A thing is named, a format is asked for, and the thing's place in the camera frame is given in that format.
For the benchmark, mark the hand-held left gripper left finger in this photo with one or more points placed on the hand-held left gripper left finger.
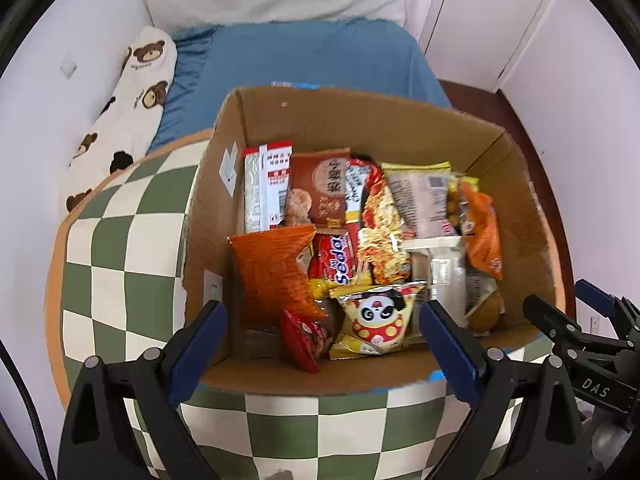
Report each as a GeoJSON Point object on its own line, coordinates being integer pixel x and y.
{"type": "Point", "coordinates": [197, 350]}

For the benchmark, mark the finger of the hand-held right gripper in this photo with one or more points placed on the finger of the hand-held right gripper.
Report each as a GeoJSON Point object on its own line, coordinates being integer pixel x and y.
{"type": "Point", "coordinates": [550, 316]}
{"type": "Point", "coordinates": [595, 294]}

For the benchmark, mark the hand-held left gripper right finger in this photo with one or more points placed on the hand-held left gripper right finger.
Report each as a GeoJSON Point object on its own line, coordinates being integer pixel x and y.
{"type": "Point", "coordinates": [450, 350]}

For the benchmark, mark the brown bun packet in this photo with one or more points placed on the brown bun packet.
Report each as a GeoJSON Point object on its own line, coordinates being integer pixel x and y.
{"type": "Point", "coordinates": [487, 312]}

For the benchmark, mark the panda print snack packet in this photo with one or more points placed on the panda print snack packet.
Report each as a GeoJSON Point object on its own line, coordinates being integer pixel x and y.
{"type": "Point", "coordinates": [372, 320]}

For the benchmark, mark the orange printed snack packet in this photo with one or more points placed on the orange printed snack packet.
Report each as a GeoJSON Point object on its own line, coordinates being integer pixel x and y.
{"type": "Point", "coordinates": [482, 235]}

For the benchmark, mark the small red snack packet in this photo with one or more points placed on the small red snack packet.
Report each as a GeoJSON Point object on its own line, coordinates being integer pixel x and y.
{"type": "Point", "coordinates": [305, 342]}

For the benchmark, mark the orange ridged chip packet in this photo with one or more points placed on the orange ridged chip packet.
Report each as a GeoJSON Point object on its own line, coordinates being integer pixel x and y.
{"type": "Point", "coordinates": [272, 270]}

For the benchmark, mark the colourful candy ball bag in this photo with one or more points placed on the colourful candy ball bag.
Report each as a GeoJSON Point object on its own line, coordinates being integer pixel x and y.
{"type": "Point", "coordinates": [454, 210]}

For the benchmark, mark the red instant noodle packet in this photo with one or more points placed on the red instant noodle packet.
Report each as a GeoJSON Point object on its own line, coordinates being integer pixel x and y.
{"type": "Point", "coordinates": [337, 265]}

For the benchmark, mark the yellow instant noodle packet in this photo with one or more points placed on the yellow instant noodle packet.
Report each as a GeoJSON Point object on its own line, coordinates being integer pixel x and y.
{"type": "Point", "coordinates": [382, 225]}

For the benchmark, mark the beige yellow-edged snack packet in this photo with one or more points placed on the beige yellow-edged snack packet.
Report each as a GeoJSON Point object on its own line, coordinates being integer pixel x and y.
{"type": "Point", "coordinates": [420, 200]}

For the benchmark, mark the red white snack packet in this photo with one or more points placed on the red white snack packet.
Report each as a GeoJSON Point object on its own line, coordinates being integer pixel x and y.
{"type": "Point", "coordinates": [265, 185]}

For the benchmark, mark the brown biscuit packet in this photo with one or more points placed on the brown biscuit packet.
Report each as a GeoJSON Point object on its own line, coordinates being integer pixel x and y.
{"type": "Point", "coordinates": [320, 185]}

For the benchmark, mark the brown cardboard box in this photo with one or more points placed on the brown cardboard box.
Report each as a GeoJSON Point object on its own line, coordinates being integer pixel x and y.
{"type": "Point", "coordinates": [350, 120]}

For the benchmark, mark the green checkered round tablecloth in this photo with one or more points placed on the green checkered round tablecloth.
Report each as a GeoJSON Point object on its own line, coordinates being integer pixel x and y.
{"type": "Point", "coordinates": [125, 240]}

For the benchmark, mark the bear print pillow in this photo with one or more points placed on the bear print pillow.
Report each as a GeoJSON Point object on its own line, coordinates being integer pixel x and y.
{"type": "Point", "coordinates": [135, 110]}

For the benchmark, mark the white door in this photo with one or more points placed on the white door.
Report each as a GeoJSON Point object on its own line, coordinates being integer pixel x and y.
{"type": "Point", "coordinates": [490, 20]}

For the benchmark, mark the blue bed sheet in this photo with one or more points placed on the blue bed sheet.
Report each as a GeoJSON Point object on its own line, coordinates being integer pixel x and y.
{"type": "Point", "coordinates": [320, 55]}

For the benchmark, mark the white wall socket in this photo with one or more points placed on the white wall socket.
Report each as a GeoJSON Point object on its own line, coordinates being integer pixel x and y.
{"type": "Point", "coordinates": [69, 68]}

